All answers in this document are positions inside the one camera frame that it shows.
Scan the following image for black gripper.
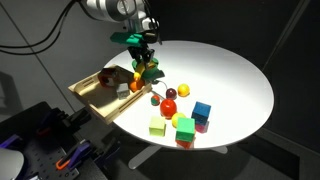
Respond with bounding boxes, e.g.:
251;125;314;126
127;43;156;73

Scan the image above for yellow banana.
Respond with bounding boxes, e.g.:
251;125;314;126
133;61;148;83

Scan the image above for light wooden crate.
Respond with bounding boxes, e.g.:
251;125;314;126
68;63;153;125

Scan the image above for grey cube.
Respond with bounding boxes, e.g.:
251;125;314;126
116;83;131;100

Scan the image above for small red green ball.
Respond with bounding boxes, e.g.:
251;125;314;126
150;94;161;107

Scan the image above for dark purple plum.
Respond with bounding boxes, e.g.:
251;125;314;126
165;87;178;100

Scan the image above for yellow orange ball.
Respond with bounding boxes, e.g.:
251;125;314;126
177;83;191;98

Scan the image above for large red ball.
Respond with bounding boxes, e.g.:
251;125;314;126
159;98;178;118

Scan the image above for light green cube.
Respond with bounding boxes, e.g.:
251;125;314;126
148;115;167;137

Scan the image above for blue cube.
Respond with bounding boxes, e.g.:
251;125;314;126
191;101;212;127

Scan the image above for magenta cube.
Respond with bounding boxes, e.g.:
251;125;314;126
195;121;210;134

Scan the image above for red cube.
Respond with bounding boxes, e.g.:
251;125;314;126
175;139;195;150

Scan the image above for black clamp orange tips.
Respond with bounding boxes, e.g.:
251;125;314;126
35;108;69;138

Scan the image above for purple clamp orange tips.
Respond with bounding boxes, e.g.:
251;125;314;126
54;139;94;171

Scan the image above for black perforated breadboard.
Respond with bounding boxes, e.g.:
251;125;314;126
0;101;113;180

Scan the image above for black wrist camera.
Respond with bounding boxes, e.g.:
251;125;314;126
143;30;160;44

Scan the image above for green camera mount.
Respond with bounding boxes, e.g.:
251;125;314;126
110;31;148;48

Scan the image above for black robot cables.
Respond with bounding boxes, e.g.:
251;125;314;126
0;0;84;56

